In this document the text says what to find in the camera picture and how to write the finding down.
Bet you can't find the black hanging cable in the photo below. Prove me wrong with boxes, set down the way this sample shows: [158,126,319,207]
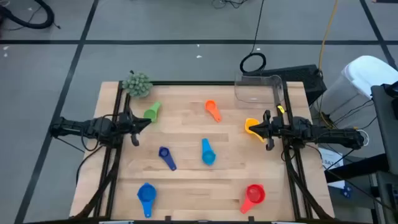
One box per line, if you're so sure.
[239,0,267,74]

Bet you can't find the green potted plant white pot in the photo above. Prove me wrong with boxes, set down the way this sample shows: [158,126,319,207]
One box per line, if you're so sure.
[121,70,154,98]

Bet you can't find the white trash bin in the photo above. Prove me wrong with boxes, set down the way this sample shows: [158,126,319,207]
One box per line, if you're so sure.
[313,55,398,125]

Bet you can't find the small navy measuring cup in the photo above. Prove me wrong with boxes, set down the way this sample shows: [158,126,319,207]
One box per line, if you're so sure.
[158,146,177,172]

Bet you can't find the small blue object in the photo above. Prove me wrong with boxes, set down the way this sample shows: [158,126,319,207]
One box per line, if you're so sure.
[340,185,354,198]

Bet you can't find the large blue measuring cup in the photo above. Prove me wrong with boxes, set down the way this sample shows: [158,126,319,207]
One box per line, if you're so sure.
[137,182,157,218]

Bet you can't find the large red measuring cup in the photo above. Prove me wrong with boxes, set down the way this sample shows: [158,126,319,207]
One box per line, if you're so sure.
[239,184,266,215]

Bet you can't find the white paper sheet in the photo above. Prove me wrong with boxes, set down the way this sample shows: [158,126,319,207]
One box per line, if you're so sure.
[317,147,345,170]

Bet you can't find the black vacuum hose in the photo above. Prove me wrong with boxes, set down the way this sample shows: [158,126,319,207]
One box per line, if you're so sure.
[0,0,55,30]

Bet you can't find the grey desk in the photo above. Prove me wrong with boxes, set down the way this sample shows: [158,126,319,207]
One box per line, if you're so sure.
[370,81,398,175]

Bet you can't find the yellow hanging cable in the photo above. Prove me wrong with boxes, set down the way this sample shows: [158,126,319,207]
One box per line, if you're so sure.
[317,0,339,72]

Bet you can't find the yellow measuring cup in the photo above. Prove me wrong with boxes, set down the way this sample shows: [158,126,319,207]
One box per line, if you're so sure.
[244,118,266,143]

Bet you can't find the orange measuring cup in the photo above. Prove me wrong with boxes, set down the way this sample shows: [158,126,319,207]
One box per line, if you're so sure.
[205,100,223,123]

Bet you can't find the clear plastic basket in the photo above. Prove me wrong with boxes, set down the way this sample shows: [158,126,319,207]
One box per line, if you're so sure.
[234,72,285,110]

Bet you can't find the light blue measuring cup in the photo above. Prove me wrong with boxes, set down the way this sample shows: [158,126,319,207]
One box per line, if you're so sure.
[201,138,216,166]

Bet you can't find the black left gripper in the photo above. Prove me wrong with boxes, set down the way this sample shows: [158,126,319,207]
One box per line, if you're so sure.
[117,107,152,147]

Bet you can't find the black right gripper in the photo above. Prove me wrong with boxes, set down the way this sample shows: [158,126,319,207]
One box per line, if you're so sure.
[248,110,285,152]

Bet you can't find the green measuring cup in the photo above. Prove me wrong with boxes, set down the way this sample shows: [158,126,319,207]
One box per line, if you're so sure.
[143,101,162,123]

